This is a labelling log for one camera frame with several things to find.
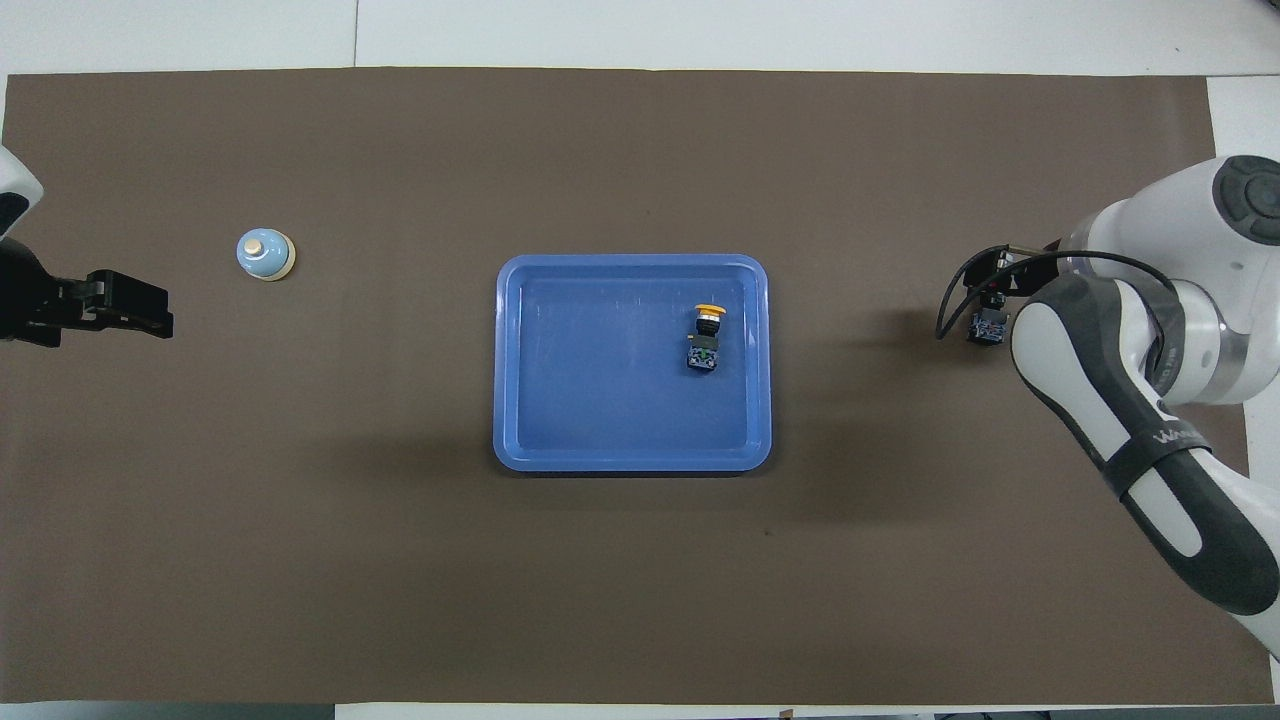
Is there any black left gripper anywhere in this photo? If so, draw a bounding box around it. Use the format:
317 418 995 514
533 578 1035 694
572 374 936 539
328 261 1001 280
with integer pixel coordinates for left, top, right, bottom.
0 240 175 349

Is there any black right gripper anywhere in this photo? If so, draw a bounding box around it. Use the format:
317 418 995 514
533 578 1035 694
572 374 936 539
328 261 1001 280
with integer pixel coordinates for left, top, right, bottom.
962 240 1063 299

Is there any red push button switch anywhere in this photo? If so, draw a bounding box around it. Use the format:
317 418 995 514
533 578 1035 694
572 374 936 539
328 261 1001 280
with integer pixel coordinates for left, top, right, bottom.
966 286 1015 347

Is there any light blue desk bell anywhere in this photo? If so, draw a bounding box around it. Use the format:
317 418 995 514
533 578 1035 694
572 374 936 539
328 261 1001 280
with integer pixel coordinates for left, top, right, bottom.
236 227 297 282

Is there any yellow push button switch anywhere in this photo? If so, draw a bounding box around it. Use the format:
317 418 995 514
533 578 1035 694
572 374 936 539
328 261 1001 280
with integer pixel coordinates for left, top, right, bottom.
685 303 729 376

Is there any blue plastic tray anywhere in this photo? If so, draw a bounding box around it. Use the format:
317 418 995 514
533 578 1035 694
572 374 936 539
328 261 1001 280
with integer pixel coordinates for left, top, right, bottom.
493 253 773 473

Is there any brown paper table mat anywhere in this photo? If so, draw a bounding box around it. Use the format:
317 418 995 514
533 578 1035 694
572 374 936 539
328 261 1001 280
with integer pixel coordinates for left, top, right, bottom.
0 67 1277 706

